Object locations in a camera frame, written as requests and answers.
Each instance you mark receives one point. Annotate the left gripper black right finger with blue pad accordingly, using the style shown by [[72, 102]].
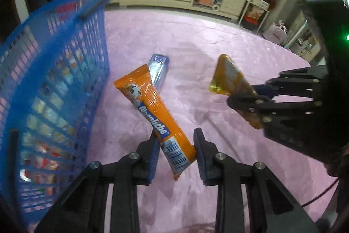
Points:
[[272, 208]]

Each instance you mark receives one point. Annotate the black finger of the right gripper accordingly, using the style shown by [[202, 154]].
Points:
[[304, 82], [263, 106]]

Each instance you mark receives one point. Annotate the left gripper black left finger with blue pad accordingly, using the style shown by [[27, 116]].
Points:
[[82, 206]]

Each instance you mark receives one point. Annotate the orange yellow cartoon snack bag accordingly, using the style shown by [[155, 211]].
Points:
[[228, 79]]

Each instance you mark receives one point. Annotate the orange Alpenliebe candy pack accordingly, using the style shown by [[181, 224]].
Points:
[[138, 88]]

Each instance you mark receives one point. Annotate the blue plastic mesh basket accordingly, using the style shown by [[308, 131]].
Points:
[[54, 67]]

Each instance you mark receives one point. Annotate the pink white shopping bag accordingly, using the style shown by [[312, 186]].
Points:
[[276, 33]]

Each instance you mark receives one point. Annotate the pink quilted mat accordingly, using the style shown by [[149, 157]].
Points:
[[193, 44]]

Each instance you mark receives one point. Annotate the blue silver candy tube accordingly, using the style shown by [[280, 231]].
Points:
[[158, 67]]

